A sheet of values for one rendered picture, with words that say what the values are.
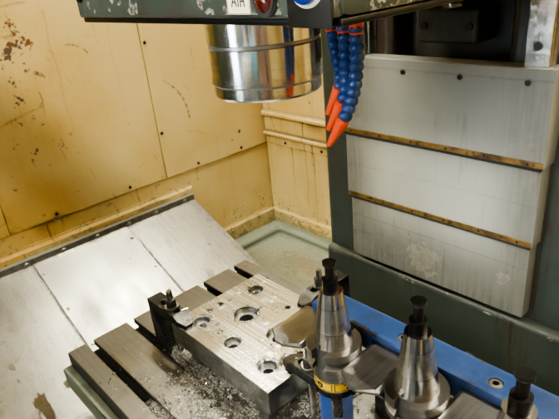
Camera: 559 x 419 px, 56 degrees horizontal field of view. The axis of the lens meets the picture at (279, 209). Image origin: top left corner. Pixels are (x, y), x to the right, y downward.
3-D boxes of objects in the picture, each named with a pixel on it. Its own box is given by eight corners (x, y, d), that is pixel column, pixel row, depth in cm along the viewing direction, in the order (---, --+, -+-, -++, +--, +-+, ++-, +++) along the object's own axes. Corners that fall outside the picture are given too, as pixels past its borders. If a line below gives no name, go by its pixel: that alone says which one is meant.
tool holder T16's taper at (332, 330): (361, 336, 60) (359, 286, 57) (338, 357, 57) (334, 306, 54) (329, 322, 63) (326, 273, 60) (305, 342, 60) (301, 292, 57)
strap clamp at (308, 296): (309, 346, 109) (304, 284, 102) (298, 339, 111) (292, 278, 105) (350, 316, 116) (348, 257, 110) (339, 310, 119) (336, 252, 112)
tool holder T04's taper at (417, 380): (447, 382, 53) (451, 327, 50) (427, 410, 50) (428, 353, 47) (407, 364, 55) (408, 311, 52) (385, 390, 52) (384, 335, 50)
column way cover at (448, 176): (523, 323, 109) (556, 70, 87) (346, 253, 142) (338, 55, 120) (534, 313, 112) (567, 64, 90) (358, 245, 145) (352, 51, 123)
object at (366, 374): (372, 404, 53) (371, 398, 53) (332, 379, 57) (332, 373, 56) (412, 367, 57) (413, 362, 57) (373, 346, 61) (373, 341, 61)
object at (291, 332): (294, 355, 61) (294, 350, 60) (264, 336, 64) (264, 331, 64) (335, 326, 65) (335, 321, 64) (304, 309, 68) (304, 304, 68)
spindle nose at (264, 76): (343, 81, 79) (339, -7, 74) (281, 108, 67) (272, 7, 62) (259, 76, 88) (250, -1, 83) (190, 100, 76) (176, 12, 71)
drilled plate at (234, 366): (270, 416, 88) (267, 392, 86) (175, 341, 108) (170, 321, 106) (358, 346, 101) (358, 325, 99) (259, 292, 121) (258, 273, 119)
